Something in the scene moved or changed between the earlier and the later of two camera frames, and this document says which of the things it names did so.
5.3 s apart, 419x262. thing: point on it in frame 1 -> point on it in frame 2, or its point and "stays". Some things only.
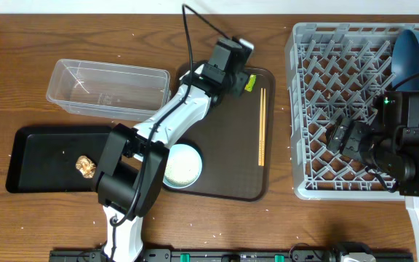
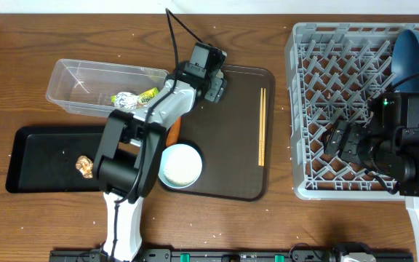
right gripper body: (350, 140) stays
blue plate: (414, 52) stays
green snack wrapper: (250, 83) -> (143, 100)
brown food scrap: (86, 166) stays
